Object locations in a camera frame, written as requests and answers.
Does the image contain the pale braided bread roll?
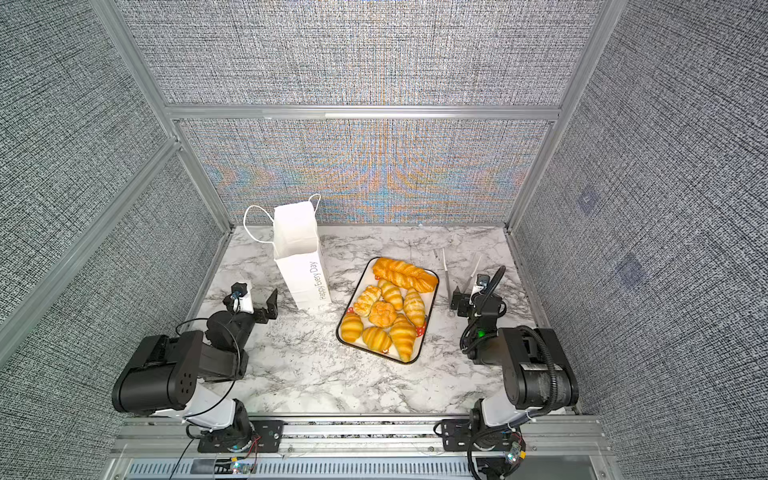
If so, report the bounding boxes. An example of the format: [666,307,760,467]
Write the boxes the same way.
[352,285,381,317]

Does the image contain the large striped croissant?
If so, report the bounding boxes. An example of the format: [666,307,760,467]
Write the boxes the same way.
[389,314,417,363]

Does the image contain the white paper gift bag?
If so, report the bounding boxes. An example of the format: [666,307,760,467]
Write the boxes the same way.
[242,193,332,310]

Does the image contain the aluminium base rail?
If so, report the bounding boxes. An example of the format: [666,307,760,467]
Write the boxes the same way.
[100,414,622,479]

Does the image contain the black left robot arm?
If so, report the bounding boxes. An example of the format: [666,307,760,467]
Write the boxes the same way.
[111,282,282,453]

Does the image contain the long twisted bread loaf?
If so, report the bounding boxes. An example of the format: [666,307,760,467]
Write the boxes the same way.
[373,257,439,293]

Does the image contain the small striped croissant upper middle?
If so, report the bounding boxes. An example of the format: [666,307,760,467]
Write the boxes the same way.
[378,279,404,311]

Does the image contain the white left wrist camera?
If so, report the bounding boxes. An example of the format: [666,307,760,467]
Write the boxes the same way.
[223,282,254,315]

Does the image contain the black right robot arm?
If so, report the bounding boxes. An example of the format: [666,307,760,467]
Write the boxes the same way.
[450,291,580,436]

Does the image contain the white strawberry tray black rim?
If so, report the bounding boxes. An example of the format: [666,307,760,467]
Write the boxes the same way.
[335,257,438,365]

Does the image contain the aluminium frame struts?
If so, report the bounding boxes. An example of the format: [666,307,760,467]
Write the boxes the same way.
[1,1,626,363]

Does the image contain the white and steel tongs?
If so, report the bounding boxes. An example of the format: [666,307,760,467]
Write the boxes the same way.
[440,248,483,316]

